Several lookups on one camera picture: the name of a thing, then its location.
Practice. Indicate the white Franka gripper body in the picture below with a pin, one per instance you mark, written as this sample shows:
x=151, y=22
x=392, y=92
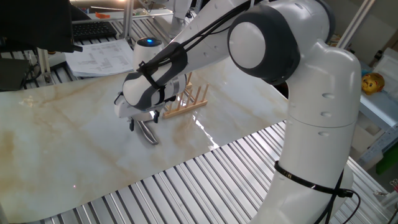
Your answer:
x=124, y=111

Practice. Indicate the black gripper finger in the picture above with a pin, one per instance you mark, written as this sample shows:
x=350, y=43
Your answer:
x=132, y=124
x=156, y=117

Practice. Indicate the steel cleaver knife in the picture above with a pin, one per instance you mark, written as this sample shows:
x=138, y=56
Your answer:
x=148, y=134

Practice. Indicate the white second robot arm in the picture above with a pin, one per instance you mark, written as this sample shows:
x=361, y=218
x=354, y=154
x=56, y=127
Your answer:
x=180, y=18

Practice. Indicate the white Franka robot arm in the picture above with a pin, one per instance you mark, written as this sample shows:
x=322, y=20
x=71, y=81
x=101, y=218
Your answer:
x=323, y=93

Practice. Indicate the wooden peg knife rack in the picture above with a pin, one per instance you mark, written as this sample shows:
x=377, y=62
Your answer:
x=192, y=106

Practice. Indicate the stack of printed papers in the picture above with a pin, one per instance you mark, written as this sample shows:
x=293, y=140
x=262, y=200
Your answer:
x=102, y=59

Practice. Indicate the marble pattern table mat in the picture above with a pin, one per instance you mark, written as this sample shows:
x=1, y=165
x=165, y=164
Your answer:
x=62, y=140

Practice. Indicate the black computer keyboard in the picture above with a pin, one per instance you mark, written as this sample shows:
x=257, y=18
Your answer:
x=93, y=30

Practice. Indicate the slotted aluminium monitor stand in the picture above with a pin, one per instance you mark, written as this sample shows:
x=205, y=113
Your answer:
x=45, y=65

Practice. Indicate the small orange object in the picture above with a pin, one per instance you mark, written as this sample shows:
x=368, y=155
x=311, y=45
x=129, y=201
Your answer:
x=102, y=15

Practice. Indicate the black flat case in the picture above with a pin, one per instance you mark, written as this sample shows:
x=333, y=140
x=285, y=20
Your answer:
x=12, y=74

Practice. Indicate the black computer monitor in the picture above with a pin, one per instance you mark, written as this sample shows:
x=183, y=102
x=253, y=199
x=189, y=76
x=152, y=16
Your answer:
x=31, y=25

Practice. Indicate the beige cardboard box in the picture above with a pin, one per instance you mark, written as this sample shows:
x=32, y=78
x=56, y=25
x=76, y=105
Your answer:
x=367, y=146

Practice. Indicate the golden piggy bank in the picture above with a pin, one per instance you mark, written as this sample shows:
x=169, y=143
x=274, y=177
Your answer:
x=373, y=84

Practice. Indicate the grey metal shelf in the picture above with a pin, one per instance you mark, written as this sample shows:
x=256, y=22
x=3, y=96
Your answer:
x=379, y=109

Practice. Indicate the green plastic object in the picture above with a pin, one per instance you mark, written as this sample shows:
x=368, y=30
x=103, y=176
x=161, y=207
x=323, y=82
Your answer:
x=388, y=161

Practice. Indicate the white foam box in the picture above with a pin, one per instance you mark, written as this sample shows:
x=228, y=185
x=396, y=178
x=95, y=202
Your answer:
x=388, y=71

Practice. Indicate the upright aluminium frame post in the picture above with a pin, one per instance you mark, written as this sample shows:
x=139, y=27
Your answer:
x=128, y=18

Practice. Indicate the diagonal aluminium brace post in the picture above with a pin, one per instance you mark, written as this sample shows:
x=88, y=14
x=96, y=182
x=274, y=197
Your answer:
x=356, y=25

